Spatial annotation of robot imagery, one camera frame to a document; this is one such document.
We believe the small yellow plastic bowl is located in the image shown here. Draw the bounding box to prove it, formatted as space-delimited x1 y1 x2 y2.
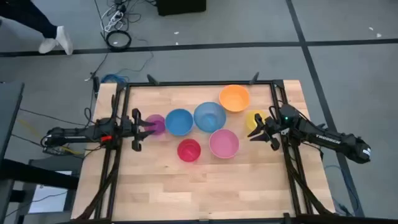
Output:
245 110 269 132

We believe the small red plastic bowl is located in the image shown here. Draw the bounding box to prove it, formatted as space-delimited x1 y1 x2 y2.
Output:
177 138 202 163

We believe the person's leg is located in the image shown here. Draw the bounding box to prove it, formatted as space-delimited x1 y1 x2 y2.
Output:
0 0 58 40

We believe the black box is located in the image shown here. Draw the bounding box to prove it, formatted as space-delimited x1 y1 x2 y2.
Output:
155 0 207 17

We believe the white power strip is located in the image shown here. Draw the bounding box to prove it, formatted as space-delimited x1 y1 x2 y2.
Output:
104 10 126 33

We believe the thin black floor cable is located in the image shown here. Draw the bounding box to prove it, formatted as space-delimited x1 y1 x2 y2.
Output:
84 36 155 82

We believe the black round ring object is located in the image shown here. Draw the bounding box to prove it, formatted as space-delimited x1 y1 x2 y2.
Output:
105 29 132 52

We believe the coiled blue cable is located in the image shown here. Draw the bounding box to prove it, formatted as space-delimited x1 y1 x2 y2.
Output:
100 73 130 85

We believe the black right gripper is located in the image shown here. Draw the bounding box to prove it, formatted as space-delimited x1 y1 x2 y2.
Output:
247 113 285 152

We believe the black metal table frame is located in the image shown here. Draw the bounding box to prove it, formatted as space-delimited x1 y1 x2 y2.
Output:
70 79 337 224

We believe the yellow cable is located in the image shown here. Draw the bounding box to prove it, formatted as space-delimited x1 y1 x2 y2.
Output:
17 119 82 156

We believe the pink plastic bowl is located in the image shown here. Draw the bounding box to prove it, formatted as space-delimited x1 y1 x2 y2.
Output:
208 129 240 160

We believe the grey desk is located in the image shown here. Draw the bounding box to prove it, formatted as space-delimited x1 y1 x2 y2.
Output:
0 82 25 164

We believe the orange plastic bowl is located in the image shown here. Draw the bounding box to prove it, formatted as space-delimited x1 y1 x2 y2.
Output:
218 84 251 113

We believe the white panel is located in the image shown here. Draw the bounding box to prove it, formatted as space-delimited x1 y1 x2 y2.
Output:
27 169 74 215

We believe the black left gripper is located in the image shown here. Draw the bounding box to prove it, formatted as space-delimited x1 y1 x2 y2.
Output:
120 108 157 152

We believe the thin blue floor cable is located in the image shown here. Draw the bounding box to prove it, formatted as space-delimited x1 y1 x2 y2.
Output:
323 164 363 217

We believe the person's white shoe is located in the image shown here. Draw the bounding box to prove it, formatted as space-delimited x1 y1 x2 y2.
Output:
55 26 74 56
38 37 58 55

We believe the small purple plastic bowl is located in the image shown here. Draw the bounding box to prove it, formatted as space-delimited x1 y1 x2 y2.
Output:
144 114 167 136

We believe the large light blue plastic bowl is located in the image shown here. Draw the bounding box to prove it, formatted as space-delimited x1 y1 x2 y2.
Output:
193 101 227 134

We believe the medium blue plastic bowl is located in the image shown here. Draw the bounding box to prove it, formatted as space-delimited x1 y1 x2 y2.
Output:
165 108 194 137

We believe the black beam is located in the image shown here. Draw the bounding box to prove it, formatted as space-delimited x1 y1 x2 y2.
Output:
0 158 80 190

